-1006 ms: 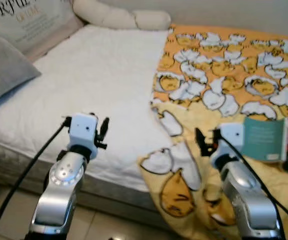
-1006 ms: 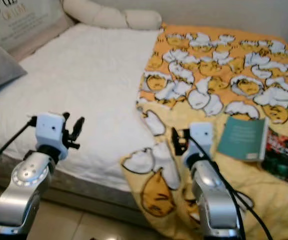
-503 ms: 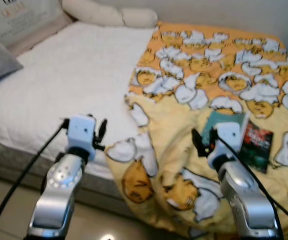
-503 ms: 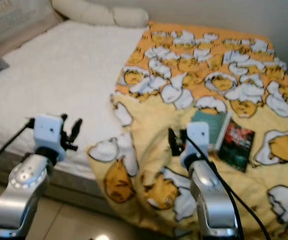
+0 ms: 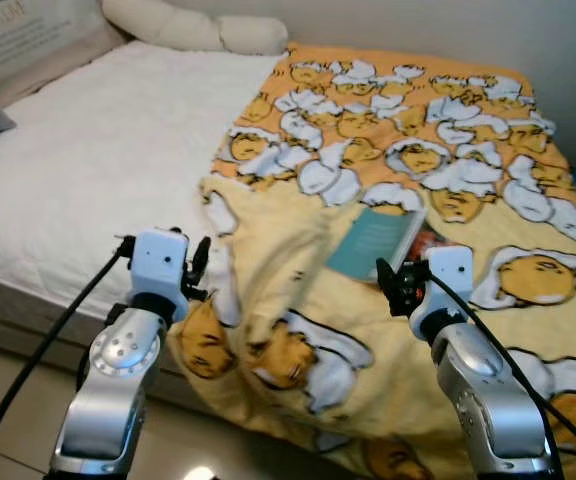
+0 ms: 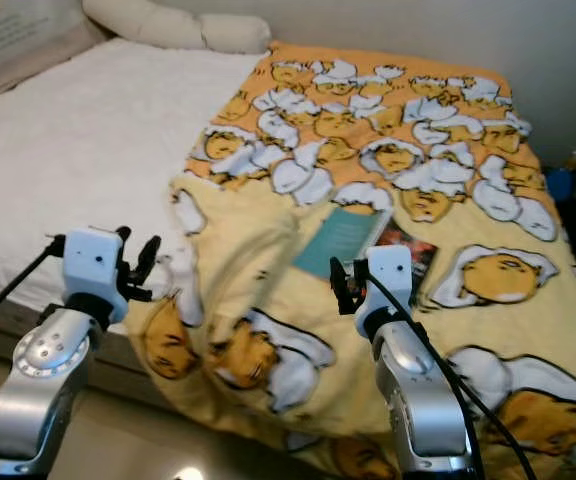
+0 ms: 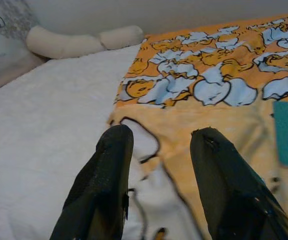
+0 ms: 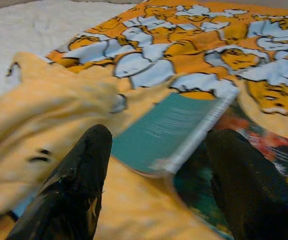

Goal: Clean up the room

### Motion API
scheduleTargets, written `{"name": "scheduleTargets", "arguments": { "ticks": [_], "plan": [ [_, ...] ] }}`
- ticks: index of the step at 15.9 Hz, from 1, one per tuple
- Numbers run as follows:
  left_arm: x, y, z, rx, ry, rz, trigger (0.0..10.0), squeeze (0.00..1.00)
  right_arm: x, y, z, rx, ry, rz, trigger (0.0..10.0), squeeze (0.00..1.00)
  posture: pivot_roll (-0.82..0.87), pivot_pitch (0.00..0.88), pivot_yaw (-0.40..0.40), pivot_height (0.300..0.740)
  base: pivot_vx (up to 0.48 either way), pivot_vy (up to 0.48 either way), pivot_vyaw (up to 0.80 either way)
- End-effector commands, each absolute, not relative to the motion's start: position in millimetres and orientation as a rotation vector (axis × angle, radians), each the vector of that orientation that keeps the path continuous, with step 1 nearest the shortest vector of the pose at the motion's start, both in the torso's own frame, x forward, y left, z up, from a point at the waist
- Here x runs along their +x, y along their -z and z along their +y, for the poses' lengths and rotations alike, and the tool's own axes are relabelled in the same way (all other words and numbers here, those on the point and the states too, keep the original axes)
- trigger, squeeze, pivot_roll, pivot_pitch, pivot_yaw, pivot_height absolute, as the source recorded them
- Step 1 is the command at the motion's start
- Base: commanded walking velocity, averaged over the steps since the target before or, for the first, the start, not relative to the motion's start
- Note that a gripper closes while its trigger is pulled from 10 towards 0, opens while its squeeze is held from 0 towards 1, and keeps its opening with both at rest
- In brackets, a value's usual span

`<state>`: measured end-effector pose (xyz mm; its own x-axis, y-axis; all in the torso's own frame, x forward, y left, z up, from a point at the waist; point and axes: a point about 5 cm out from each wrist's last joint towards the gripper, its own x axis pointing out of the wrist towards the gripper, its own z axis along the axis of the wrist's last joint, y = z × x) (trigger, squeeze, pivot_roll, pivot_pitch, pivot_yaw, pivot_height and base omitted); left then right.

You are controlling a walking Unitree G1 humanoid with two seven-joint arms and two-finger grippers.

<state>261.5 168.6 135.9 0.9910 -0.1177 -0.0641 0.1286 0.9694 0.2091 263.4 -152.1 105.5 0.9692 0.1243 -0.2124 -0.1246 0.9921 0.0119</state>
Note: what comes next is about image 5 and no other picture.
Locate dark red cover book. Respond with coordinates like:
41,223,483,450
405,228,451,266

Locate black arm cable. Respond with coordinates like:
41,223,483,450
0,235,136,480
428,275,576,480

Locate beige printed cushion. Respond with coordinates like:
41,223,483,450
0,0,129,109

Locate teal book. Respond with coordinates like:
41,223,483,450
325,206,429,284

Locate yellow egg cartoon blanket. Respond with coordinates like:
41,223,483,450
168,42,576,480

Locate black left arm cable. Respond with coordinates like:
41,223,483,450
0,235,136,480

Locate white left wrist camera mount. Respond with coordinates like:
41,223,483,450
128,229,191,301

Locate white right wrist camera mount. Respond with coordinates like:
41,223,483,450
409,246,475,341

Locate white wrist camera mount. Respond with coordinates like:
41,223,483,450
128,229,191,301
409,246,475,341

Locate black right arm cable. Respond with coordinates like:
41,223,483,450
428,275,576,480

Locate white mattress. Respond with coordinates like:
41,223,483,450
0,40,299,301

